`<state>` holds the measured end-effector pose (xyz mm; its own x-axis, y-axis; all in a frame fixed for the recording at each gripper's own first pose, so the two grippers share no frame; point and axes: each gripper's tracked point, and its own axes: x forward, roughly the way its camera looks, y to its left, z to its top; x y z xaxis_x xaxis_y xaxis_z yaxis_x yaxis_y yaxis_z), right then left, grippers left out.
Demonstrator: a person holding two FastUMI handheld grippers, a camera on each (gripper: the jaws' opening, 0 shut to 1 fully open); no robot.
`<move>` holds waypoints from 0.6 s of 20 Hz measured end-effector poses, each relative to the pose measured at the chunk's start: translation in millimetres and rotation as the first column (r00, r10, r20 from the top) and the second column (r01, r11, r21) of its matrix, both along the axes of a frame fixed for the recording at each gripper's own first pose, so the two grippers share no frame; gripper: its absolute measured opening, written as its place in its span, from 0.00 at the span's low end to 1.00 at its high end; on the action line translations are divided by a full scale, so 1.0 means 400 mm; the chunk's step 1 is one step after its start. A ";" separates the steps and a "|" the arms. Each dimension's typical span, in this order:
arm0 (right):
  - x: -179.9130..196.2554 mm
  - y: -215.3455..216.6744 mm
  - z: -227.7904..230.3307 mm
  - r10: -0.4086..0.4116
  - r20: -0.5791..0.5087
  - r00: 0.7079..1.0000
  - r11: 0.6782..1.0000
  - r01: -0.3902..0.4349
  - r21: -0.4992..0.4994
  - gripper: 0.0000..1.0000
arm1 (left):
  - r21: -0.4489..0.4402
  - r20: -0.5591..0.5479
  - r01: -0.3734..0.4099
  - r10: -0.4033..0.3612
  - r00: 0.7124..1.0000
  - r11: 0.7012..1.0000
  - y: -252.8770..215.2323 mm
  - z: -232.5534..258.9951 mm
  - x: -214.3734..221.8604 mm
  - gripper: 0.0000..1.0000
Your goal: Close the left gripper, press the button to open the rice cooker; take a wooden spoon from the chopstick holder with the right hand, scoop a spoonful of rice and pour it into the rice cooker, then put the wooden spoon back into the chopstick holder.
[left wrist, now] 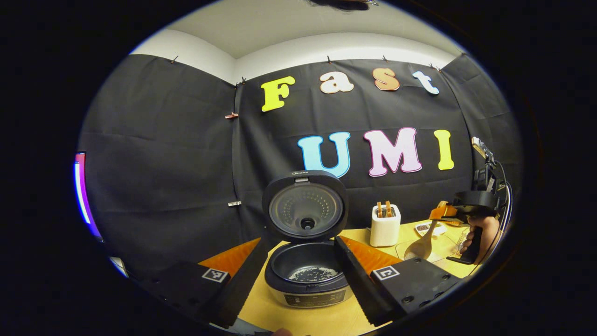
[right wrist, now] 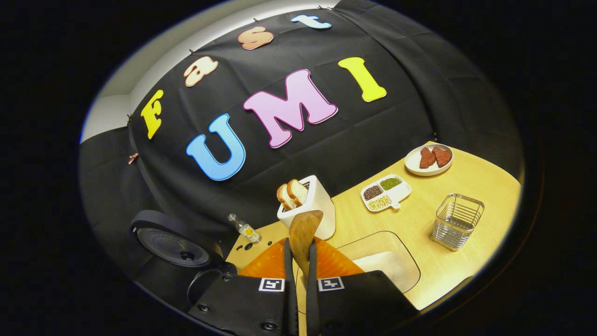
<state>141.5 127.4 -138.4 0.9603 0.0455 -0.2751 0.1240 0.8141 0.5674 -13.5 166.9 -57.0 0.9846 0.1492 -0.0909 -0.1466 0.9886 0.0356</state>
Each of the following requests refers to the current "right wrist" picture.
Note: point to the white toaster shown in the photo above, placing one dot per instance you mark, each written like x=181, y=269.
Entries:
x=322, y=205

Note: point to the glass bottle with yellow label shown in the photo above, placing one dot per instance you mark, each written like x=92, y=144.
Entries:
x=246, y=230

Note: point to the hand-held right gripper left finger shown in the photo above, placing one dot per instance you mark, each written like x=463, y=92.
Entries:
x=290, y=298

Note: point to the wooden spoon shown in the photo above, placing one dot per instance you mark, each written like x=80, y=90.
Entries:
x=305, y=233

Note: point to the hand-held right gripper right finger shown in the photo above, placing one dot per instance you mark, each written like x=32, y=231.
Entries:
x=312, y=303

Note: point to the dark grey rice cooker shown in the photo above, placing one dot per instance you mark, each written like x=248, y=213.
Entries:
x=172, y=245

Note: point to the white divided dish of beans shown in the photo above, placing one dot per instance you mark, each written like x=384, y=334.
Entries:
x=403, y=188

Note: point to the bread slice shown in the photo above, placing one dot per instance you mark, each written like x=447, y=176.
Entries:
x=284, y=198
x=297, y=192

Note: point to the red meat piece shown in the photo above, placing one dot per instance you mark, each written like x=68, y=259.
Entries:
x=442, y=156
x=426, y=158

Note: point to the white round plate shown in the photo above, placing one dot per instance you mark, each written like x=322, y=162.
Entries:
x=413, y=163

